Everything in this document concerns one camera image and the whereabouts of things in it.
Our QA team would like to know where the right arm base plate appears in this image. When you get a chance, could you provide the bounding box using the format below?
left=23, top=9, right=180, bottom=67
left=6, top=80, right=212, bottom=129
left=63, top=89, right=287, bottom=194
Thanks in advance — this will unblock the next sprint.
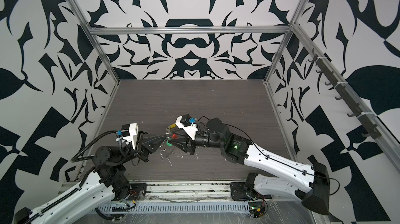
left=230, top=182, right=272, bottom=202

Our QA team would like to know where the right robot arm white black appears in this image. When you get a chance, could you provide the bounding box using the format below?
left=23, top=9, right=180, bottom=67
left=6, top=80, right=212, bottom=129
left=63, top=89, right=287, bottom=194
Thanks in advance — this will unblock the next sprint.
left=167, top=115, right=332, bottom=216

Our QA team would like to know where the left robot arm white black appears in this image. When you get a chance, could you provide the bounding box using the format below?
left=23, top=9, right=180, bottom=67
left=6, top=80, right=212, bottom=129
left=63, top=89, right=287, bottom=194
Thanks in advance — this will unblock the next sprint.
left=14, top=130, right=169, bottom=224

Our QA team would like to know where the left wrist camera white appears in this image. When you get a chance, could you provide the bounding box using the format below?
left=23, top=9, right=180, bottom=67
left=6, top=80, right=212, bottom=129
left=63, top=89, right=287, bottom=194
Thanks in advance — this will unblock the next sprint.
left=116, top=123, right=139, bottom=150

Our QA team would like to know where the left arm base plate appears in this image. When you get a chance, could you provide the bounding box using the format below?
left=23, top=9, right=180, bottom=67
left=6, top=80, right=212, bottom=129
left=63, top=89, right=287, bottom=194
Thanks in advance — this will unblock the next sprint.
left=125, top=183, right=148, bottom=201

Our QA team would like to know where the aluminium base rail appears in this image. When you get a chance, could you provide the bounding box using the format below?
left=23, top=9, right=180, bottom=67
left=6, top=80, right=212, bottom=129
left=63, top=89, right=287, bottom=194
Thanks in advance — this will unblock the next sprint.
left=54, top=179, right=321, bottom=204

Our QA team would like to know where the small circuit board green led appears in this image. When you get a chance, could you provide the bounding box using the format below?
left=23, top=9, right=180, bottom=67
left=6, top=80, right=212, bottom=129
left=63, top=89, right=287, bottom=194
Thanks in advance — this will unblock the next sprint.
left=249, top=201, right=268, bottom=219

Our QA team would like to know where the white slotted cable duct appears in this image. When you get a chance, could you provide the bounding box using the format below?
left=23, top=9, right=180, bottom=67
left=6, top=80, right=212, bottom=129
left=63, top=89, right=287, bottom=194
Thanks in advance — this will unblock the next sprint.
left=99, top=202, right=251, bottom=214

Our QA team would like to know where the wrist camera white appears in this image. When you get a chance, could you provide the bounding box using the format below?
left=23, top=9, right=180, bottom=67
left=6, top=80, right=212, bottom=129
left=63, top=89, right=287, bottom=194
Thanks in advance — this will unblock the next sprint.
left=116, top=123, right=139, bottom=150
left=175, top=114, right=199, bottom=141

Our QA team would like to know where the wall hook rack dark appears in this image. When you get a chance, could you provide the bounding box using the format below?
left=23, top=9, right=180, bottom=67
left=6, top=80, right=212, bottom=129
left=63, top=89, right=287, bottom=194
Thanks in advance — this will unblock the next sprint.
left=309, top=49, right=382, bottom=140

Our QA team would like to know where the black corrugated cable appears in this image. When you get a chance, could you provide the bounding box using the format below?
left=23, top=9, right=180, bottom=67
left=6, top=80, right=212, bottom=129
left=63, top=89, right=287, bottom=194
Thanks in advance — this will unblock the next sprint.
left=70, top=130, right=119, bottom=163

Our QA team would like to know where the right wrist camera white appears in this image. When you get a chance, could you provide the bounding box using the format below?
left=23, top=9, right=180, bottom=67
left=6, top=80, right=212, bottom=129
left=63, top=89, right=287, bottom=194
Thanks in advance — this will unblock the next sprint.
left=175, top=114, right=199, bottom=141

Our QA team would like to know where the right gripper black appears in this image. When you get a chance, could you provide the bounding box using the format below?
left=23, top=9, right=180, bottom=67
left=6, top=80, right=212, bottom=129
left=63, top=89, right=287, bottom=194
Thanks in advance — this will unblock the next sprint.
left=170, top=126, right=228, bottom=155

